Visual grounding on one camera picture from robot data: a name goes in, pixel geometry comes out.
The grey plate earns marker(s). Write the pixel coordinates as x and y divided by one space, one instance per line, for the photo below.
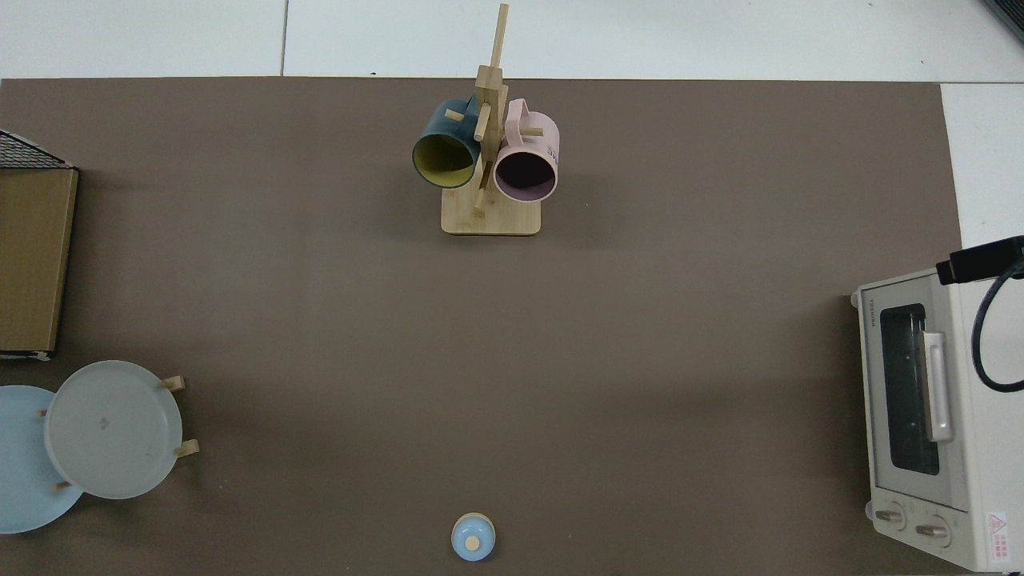
112 432

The wooden plate rack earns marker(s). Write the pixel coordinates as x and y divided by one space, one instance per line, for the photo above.
178 383

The brown table cloth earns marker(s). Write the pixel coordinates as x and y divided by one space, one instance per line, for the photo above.
320 280

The dark grey panel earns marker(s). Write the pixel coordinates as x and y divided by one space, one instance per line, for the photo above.
1012 12

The dark teal cup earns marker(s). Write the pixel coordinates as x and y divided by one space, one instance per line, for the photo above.
444 160

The small blue round thing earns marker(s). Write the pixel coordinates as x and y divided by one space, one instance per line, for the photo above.
464 532

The pink cup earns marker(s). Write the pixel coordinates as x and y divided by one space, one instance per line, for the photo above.
524 176

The pale toaster oven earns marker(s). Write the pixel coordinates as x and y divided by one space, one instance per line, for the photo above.
984 448

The wooden cup stand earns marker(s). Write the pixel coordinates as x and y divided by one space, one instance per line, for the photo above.
492 220

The light blue plate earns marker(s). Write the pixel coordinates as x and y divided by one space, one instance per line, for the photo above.
24 480

